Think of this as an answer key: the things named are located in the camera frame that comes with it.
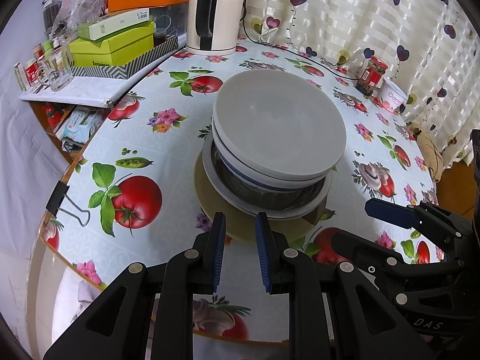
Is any long white box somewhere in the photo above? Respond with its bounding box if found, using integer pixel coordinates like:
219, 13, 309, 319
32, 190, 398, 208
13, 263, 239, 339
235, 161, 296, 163
78, 7, 151, 42

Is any white shelf board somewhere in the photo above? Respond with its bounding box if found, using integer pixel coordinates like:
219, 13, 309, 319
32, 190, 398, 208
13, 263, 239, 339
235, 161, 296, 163
19, 77, 128, 107

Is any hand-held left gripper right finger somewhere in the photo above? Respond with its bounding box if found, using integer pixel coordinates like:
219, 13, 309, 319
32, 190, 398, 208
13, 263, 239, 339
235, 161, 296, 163
255, 212, 417, 360

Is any white yogurt cup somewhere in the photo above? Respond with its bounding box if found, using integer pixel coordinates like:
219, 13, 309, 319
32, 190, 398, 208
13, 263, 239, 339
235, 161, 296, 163
377, 77, 409, 113

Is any cream curtain with heart print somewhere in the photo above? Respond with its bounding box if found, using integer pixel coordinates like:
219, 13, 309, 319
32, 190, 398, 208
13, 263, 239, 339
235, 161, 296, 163
240, 0, 480, 166

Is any stack of packets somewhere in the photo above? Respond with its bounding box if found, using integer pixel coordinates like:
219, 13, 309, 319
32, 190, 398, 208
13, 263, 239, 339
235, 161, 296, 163
62, 105, 106, 152

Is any glass mug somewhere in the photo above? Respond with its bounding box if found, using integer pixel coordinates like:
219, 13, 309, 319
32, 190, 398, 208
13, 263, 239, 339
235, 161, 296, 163
37, 47, 74, 92

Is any black binder clip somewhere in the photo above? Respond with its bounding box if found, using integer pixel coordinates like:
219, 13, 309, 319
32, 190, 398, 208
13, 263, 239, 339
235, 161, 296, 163
46, 181, 91, 227

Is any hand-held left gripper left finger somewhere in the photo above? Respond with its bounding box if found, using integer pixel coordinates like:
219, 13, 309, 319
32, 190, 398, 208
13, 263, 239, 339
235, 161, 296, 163
43, 212, 227, 360

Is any clear plastic bag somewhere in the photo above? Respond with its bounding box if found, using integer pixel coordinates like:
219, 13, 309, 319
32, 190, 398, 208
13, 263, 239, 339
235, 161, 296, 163
56, 0, 107, 38

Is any glass jar with red lid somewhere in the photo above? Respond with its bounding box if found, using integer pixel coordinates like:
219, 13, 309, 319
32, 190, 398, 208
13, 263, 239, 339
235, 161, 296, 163
356, 55, 389, 98

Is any dark printed box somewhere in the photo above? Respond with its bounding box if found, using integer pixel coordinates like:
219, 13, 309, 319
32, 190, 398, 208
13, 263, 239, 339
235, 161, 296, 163
154, 7, 188, 46

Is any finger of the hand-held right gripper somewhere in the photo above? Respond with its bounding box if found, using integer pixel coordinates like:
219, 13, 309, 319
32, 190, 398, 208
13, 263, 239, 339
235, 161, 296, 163
332, 231, 413, 301
365, 199, 473, 248

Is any white electric kettle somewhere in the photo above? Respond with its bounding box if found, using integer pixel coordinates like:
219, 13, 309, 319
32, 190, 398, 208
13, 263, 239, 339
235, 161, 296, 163
186, 0, 244, 56

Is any burlap pouch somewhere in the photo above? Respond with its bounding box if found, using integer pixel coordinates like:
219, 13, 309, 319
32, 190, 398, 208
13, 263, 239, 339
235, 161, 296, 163
414, 127, 445, 169

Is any black white striped tray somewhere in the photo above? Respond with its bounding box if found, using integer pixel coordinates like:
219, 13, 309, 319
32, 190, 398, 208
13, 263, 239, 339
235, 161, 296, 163
69, 35, 179, 81

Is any green box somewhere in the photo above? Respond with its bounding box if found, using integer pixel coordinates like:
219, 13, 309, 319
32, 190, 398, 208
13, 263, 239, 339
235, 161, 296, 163
68, 22, 155, 66

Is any stainless steel bowl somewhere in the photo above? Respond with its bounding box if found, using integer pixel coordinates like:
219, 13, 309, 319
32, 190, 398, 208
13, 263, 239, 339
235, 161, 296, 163
202, 135, 333, 220

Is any dark glass jar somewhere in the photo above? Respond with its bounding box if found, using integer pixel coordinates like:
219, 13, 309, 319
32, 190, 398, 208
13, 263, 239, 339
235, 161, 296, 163
42, 0, 61, 38

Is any floral fruit print tablecloth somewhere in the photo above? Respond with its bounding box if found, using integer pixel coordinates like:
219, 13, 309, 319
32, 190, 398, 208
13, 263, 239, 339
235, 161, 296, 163
39, 41, 447, 346

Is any black power cable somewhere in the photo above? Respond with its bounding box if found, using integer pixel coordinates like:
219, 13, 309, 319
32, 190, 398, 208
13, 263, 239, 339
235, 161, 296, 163
242, 19, 361, 81

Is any red packet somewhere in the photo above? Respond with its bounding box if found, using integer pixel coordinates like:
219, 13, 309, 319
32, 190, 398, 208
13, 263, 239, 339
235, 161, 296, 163
43, 103, 65, 128

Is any white bowl with blue stripes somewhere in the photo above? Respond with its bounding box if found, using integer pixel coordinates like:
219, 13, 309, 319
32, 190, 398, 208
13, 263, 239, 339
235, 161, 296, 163
213, 120, 335, 192
213, 69, 347, 178

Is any row of small bottles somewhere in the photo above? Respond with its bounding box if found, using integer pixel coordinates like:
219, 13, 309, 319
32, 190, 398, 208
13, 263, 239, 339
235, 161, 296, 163
13, 39, 51, 92

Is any beige plate with brown emblem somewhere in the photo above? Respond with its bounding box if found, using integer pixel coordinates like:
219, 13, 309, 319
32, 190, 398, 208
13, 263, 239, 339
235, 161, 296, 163
194, 150, 328, 245

